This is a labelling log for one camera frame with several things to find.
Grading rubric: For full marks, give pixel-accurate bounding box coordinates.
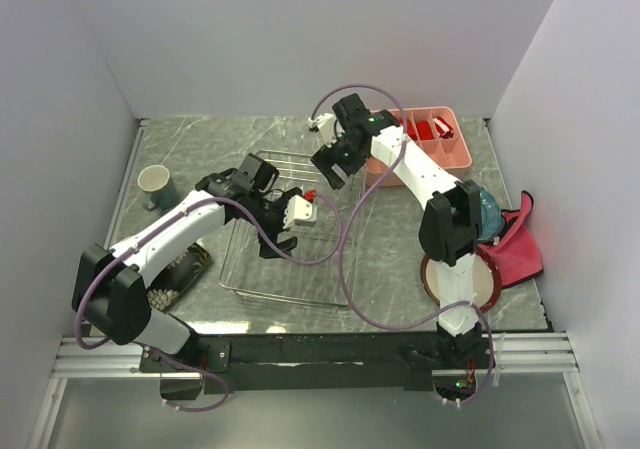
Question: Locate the black floral square plate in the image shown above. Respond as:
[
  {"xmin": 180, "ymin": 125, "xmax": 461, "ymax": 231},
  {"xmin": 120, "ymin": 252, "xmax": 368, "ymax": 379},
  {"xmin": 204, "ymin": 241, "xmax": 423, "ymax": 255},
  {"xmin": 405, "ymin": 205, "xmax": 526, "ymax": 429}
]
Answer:
[{"xmin": 147, "ymin": 243, "xmax": 212, "ymax": 312}]

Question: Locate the pink compartment tray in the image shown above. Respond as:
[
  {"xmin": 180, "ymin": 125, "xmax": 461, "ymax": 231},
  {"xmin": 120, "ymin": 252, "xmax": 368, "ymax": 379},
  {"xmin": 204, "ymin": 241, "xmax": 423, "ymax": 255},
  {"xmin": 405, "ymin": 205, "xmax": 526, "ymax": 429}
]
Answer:
[{"xmin": 362, "ymin": 106, "xmax": 474, "ymax": 189}]

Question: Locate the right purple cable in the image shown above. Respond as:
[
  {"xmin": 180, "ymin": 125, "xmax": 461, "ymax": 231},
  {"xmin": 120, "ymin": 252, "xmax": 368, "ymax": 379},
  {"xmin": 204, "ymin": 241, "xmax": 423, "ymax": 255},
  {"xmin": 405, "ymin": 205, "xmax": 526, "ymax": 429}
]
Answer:
[{"xmin": 309, "ymin": 84, "xmax": 494, "ymax": 405}]

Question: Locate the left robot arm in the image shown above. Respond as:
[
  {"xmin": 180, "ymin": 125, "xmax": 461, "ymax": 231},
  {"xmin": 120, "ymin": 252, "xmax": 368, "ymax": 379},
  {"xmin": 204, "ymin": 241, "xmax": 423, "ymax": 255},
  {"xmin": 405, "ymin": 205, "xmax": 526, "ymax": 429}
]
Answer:
[{"xmin": 72, "ymin": 154, "xmax": 316, "ymax": 371}]

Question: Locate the wire dish rack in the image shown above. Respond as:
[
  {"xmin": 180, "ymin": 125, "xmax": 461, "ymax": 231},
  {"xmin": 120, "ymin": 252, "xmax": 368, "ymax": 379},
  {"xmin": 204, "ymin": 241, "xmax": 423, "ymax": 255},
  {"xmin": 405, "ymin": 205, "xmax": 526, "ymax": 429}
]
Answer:
[{"xmin": 218, "ymin": 148, "xmax": 369, "ymax": 310}]

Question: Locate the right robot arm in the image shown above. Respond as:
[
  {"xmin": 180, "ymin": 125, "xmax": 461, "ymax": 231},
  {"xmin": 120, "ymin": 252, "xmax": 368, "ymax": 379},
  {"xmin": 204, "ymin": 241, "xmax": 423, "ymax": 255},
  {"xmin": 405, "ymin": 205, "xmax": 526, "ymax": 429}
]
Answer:
[{"xmin": 308, "ymin": 94, "xmax": 482, "ymax": 367}]

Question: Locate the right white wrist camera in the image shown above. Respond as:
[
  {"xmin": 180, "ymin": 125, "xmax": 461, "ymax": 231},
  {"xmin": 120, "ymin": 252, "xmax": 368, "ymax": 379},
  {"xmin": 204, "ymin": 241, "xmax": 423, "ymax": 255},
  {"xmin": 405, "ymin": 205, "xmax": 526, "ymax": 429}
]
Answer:
[{"xmin": 307, "ymin": 112, "xmax": 335, "ymax": 132}]

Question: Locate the red white item in tray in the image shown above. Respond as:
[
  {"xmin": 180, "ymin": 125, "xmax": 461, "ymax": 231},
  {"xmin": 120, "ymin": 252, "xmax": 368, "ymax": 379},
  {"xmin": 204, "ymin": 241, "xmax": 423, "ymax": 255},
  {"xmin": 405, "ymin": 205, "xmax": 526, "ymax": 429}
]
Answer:
[{"xmin": 432, "ymin": 116, "xmax": 455, "ymax": 139}]

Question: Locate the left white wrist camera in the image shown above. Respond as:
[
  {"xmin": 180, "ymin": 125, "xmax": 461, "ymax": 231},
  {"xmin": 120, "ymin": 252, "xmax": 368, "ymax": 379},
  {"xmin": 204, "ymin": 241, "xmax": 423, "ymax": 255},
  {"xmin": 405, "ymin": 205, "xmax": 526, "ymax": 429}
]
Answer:
[{"xmin": 283, "ymin": 190, "xmax": 318, "ymax": 230}]

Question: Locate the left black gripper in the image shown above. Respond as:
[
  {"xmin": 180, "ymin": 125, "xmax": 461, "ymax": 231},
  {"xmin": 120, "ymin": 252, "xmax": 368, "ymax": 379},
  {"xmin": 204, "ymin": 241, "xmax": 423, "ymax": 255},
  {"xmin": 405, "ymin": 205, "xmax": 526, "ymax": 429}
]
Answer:
[{"xmin": 243, "ymin": 187, "xmax": 302, "ymax": 258}]

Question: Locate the purple cable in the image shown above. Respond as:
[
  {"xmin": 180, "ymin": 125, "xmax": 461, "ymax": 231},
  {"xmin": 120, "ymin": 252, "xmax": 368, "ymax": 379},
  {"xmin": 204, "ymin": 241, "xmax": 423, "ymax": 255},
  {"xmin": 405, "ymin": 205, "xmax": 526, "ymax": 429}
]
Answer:
[
  {"xmin": 309, "ymin": 84, "xmax": 494, "ymax": 405},
  {"xmin": 73, "ymin": 191, "xmax": 354, "ymax": 414}
]

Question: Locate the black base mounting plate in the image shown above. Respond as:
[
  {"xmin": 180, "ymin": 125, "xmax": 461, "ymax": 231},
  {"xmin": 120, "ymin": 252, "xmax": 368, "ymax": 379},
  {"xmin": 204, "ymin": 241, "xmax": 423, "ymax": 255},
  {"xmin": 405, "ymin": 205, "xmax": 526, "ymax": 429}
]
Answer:
[{"xmin": 173, "ymin": 328, "xmax": 493, "ymax": 394}]

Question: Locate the red rimmed cream plate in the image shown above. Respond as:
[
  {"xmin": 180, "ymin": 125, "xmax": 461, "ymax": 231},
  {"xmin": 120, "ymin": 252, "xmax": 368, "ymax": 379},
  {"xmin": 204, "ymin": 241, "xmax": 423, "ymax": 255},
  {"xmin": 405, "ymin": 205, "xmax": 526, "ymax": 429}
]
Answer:
[{"xmin": 420, "ymin": 247, "xmax": 502, "ymax": 313}]

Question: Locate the pink cloth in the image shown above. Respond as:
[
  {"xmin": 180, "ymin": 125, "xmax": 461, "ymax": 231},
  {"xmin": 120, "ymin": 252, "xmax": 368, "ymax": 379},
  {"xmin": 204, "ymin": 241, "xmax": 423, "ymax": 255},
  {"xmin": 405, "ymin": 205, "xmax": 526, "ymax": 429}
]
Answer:
[{"xmin": 478, "ymin": 190, "xmax": 543, "ymax": 289}]

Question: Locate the aluminium rail frame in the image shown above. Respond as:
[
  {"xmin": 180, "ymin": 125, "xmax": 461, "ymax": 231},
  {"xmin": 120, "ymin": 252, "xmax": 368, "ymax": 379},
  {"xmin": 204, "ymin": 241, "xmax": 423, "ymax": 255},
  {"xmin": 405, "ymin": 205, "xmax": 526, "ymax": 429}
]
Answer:
[{"xmin": 27, "ymin": 332, "xmax": 604, "ymax": 448}]

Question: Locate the teal scalloped plate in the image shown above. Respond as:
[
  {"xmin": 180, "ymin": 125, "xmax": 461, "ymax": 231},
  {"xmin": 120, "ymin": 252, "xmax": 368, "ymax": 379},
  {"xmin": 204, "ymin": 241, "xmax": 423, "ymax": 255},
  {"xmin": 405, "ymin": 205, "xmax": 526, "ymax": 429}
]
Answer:
[{"xmin": 478, "ymin": 186, "xmax": 505, "ymax": 243}]

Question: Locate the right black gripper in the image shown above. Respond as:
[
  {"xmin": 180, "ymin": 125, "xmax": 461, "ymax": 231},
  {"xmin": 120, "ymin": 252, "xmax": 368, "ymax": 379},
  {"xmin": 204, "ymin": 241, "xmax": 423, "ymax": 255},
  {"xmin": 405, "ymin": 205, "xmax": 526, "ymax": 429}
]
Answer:
[{"xmin": 311, "ymin": 130, "xmax": 369, "ymax": 191}]

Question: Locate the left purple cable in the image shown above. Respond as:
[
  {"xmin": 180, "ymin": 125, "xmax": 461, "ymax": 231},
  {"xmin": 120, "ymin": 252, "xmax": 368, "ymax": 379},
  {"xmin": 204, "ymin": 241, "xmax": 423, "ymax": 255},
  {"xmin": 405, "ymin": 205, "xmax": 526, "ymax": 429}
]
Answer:
[{"xmin": 73, "ymin": 191, "xmax": 354, "ymax": 414}]

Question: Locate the green mug cream inside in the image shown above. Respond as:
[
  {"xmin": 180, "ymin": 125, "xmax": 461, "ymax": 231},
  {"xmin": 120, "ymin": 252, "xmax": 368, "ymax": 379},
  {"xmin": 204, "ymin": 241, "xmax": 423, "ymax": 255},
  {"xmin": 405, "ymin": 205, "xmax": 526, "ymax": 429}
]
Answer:
[{"xmin": 137, "ymin": 164, "xmax": 179, "ymax": 211}]

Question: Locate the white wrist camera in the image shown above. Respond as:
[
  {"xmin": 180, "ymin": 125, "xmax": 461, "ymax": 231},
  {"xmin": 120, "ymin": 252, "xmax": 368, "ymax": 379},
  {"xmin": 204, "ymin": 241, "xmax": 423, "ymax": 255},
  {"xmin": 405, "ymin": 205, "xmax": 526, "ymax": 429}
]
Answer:
[
  {"xmin": 307, "ymin": 112, "xmax": 335, "ymax": 132},
  {"xmin": 283, "ymin": 190, "xmax": 318, "ymax": 230}
]

